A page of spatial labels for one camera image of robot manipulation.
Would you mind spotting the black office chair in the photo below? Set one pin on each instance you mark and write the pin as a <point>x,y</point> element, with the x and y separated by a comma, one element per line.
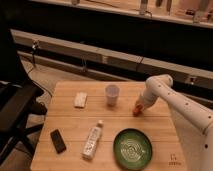
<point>17,99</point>

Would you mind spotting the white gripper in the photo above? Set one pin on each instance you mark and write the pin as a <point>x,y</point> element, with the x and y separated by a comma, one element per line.
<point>142,99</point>

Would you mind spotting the translucent plastic cup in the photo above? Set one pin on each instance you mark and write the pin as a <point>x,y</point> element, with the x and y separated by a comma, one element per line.
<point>112,94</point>

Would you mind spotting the black smartphone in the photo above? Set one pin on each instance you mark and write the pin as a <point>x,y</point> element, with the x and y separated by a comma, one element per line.
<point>58,141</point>

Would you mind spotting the green patterned plate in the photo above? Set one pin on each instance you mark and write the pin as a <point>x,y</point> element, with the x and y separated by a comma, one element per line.
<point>132,149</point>

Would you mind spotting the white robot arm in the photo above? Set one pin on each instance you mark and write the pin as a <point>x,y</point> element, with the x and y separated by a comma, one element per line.
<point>201,117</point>

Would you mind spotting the white plastic bottle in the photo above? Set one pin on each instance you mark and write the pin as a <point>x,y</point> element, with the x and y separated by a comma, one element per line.
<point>92,141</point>

